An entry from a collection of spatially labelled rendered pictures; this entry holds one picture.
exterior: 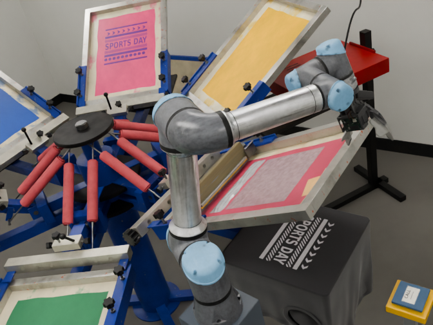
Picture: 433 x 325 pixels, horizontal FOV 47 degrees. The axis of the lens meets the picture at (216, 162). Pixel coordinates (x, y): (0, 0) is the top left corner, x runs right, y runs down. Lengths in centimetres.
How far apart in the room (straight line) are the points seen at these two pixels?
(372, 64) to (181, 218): 184
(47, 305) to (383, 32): 275
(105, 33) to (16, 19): 278
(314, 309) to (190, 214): 74
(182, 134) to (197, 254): 38
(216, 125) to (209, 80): 176
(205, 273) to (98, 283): 88
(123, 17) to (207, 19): 103
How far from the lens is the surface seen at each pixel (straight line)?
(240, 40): 297
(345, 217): 215
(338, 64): 146
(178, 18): 459
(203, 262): 139
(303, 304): 197
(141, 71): 326
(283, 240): 208
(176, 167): 135
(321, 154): 187
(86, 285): 219
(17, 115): 330
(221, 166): 208
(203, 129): 118
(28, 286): 231
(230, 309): 149
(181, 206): 141
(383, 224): 351
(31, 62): 632
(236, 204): 188
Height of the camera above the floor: 238
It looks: 33 degrees down
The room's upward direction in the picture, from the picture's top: 15 degrees counter-clockwise
